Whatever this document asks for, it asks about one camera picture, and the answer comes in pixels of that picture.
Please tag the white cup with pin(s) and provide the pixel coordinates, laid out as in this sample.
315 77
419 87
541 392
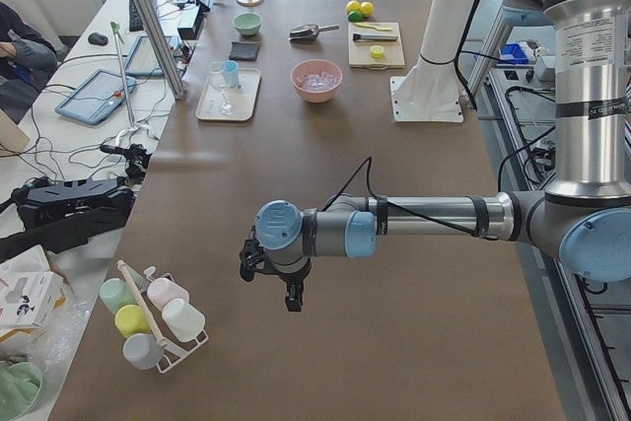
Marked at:
183 319

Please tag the wooden cutting board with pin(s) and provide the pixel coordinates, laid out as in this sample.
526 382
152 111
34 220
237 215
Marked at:
359 52

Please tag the blue teach pendant tablet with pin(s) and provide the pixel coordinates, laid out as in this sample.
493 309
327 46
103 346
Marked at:
96 98

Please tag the pink cup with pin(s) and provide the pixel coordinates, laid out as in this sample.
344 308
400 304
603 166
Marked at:
162 290

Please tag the clear wine glass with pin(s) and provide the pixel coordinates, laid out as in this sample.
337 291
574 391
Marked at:
220 83

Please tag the yellow cup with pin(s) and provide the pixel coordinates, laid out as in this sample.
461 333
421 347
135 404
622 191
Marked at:
130 320

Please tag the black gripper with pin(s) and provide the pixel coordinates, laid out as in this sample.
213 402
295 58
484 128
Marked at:
293 275

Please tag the mint green cup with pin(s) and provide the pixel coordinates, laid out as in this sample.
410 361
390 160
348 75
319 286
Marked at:
115 294

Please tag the steel ice scoop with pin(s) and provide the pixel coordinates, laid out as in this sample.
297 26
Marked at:
309 32

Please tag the yellow lemon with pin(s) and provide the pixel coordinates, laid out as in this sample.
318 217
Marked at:
367 9
353 6

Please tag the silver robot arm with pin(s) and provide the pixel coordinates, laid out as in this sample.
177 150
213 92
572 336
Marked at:
581 218

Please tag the black computer mouse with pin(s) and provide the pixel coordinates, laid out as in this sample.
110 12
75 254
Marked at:
97 39

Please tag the pink bowl of ice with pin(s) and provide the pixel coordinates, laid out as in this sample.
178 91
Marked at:
316 81

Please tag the green lime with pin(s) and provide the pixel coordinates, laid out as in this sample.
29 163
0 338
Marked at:
355 16

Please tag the cream serving tray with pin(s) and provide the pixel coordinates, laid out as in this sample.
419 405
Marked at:
242 99

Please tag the yellow plastic knife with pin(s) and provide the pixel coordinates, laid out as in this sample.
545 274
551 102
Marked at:
375 27

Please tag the half lemon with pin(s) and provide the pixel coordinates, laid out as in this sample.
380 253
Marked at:
377 51

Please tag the dark grey folded cloth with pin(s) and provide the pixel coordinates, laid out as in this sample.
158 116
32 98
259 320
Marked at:
244 50

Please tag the white wire cup rack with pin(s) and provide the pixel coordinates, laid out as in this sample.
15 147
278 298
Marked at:
175 351

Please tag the aluminium frame post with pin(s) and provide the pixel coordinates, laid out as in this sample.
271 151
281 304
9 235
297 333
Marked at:
158 41

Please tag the steel muddler black tip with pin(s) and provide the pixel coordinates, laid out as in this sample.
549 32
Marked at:
373 38

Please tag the grey cup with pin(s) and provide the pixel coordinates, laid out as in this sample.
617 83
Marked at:
142 351

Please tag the light blue cup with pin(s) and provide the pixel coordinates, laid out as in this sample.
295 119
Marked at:
231 73

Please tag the green bowl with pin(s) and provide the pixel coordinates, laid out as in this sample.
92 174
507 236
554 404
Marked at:
247 24

